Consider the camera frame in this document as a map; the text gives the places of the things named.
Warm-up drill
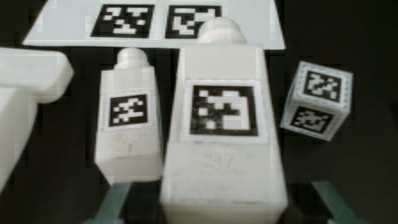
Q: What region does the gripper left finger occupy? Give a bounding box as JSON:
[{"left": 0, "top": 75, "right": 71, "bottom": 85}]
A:
[{"left": 82, "top": 183, "right": 131, "bottom": 224}]

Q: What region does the white tagged cube near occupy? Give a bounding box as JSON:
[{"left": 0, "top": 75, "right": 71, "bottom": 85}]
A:
[{"left": 281, "top": 61, "right": 354, "bottom": 141}]

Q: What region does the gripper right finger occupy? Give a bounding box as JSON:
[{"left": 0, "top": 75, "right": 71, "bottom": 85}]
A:
[{"left": 311, "top": 181, "right": 371, "bottom": 224}]

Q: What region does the white chair back frame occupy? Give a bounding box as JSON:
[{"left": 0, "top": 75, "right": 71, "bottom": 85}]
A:
[{"left": 0, "top": 47, "right": 73, "bottom": 193}]

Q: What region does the white chair leg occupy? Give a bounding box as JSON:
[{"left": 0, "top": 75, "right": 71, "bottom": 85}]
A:
[
  {"left": 160, "top": 17, "right": 288, "bottom": 224},
  {"left": 94, "top": 48, "right": 163, "bottom": 184}
]

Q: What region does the white marker base plate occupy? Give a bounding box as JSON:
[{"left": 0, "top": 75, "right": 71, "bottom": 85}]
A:
[{"left": 23, "top": 0, "right": 286, "bottom": 50}]

